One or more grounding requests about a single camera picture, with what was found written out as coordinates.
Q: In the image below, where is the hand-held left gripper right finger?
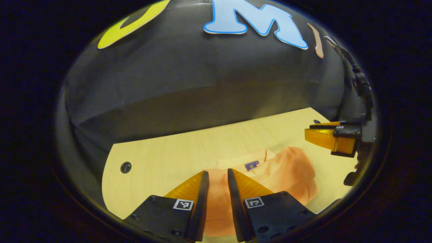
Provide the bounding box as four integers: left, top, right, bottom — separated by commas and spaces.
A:
227, 168, 318, 243

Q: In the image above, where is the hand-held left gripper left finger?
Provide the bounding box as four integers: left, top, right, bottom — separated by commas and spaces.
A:
123, 170, 210, 243

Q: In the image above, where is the orange polo T-shirt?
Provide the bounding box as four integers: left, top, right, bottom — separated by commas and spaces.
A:
201, 146, 319, 237

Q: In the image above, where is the black backdrop cloth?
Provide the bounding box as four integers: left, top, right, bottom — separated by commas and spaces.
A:
57, 0, 358, 206

